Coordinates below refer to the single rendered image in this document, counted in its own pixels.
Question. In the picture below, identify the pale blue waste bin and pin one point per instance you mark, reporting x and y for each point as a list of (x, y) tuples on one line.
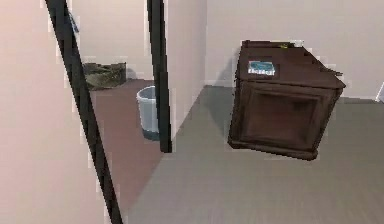
[(148, 111)]

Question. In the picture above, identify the blue white book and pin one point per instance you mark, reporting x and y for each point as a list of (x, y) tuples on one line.
[(261, 68)]

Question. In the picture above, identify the dark brown wooden cabinet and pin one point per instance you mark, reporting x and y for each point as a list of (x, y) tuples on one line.
[(283, 113)]

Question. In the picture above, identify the dark green mottled box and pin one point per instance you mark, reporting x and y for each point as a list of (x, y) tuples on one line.
[(105, 76)]

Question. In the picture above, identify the small yellow green object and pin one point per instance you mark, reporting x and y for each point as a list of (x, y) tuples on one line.
[(284, 45)]

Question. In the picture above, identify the small white cup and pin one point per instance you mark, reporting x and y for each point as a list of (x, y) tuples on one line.
[(297, 42)]

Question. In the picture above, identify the black door frame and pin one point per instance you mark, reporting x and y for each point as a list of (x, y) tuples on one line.
[(159, 83)]

